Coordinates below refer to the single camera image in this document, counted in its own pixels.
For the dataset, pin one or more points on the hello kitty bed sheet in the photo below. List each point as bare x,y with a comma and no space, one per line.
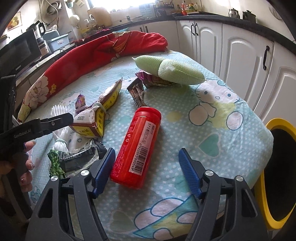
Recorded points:
233,142

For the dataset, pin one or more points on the red floral blanket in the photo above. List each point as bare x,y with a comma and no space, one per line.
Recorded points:
87,58

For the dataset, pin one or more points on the condiment bottles group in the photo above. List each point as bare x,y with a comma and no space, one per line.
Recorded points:
190,8

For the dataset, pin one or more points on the electric kettle black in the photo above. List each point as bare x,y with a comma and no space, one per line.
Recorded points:
39,29

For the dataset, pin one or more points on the white paper cupcake liner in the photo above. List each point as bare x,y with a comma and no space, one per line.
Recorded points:
58,135

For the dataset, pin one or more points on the red cylindrical bottle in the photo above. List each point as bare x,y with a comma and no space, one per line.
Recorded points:
132,162

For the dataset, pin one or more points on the steel kettle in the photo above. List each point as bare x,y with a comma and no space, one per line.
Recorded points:
233,13

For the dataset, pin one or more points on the wooden cutting board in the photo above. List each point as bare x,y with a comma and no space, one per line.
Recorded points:
101,16

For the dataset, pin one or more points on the brown chocolate bar wrapper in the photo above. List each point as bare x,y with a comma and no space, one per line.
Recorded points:
136,90

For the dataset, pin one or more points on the maroon snack packet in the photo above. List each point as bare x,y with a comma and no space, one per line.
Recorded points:
150,80

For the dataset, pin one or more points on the light blue storage box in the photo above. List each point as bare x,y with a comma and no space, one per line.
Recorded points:
58,42

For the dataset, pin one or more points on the green patterned wrapper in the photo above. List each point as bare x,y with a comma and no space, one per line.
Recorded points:
55,168

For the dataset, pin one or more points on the black countertop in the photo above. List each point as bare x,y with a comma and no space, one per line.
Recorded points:
166,26

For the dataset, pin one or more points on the person's left hand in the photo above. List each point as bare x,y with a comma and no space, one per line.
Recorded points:
23,164

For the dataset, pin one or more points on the black microwave oven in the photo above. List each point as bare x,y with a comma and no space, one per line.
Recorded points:
19,53

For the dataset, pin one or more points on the green knitted cloth roll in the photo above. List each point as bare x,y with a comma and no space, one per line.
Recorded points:
169,70

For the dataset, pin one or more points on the yellow white snack box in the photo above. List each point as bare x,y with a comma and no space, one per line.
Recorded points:
90,122

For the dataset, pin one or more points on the black clear plastic package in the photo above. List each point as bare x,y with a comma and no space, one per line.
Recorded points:
72,163

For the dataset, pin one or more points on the white lower cabinets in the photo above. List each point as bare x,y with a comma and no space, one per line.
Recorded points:
260,71

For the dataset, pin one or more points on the yellow rimmed black trash bin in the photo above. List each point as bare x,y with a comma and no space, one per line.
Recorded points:
275,188

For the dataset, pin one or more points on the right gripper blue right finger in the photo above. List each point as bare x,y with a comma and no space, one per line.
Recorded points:
190,169

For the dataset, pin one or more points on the black pot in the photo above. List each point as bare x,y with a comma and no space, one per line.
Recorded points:
249,16

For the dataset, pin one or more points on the purple snack wrapper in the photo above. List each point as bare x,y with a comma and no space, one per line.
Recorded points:
80,104

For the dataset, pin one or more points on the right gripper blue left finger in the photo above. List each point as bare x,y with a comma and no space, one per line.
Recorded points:
101,170

